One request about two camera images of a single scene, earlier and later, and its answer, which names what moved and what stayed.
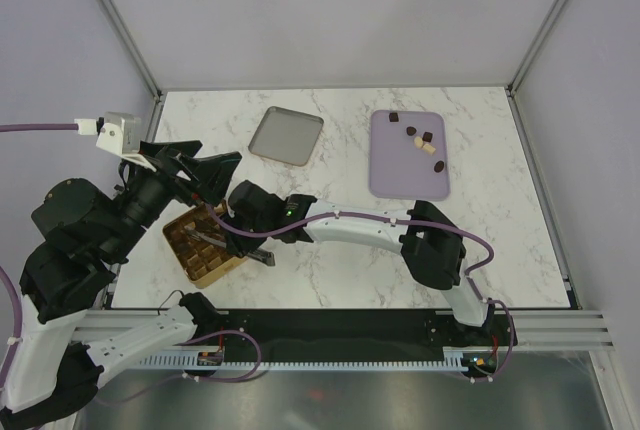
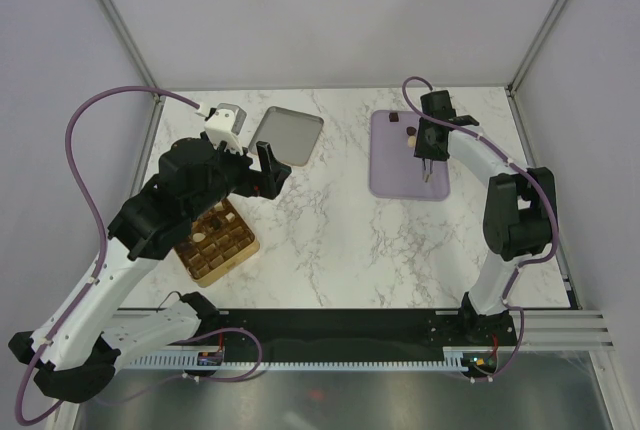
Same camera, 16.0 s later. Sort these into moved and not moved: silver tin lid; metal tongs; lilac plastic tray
Moved: metal tongs
Not moved: lilac plastic tray; silver tin lid
